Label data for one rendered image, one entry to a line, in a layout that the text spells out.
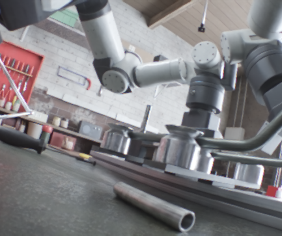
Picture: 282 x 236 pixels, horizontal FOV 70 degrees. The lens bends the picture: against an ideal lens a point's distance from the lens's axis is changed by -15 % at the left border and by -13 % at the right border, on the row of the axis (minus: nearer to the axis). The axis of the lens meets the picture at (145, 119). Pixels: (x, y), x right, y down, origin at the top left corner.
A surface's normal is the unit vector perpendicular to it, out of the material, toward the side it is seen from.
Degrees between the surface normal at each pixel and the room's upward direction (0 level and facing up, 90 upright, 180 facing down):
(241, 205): 90
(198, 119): 90
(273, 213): 90
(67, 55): 90
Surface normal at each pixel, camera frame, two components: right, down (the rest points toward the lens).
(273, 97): -0.78, -0.30
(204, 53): -0.50, -0.28
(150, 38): 0.57, 0.00
